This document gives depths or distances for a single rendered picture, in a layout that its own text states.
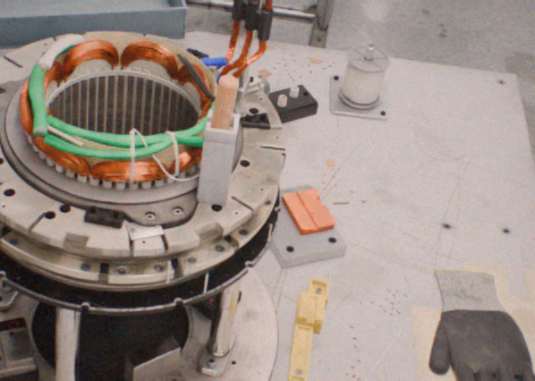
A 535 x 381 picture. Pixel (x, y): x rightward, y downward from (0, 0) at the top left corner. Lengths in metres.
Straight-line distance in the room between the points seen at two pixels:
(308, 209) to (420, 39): 1.83
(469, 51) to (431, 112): 1.55
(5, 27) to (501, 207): 0.72
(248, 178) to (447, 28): 2.30
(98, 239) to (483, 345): 0.56
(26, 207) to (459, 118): 0.86
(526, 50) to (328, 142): 1.78
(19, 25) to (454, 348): 0.63
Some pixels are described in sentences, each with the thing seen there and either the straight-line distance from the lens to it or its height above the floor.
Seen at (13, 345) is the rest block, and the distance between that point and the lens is 1.24.
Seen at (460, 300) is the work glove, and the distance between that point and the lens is 1.42.
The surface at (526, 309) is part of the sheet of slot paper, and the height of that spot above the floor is 0.78.
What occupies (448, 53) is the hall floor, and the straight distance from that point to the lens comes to 3.22.
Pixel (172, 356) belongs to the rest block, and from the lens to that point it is 1.20.
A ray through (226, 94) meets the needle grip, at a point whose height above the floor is 1.22.
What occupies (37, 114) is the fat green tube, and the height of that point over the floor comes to 1.16.
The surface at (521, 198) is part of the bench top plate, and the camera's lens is 1.61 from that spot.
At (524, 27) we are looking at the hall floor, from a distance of 3.42.
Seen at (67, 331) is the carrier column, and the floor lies 0.95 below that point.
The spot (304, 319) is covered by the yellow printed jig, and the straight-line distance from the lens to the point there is 1.33.
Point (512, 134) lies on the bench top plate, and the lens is 1.71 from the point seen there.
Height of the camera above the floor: 1.81
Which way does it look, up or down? 43 degrees down
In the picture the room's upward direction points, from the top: 11 degrees clockwise
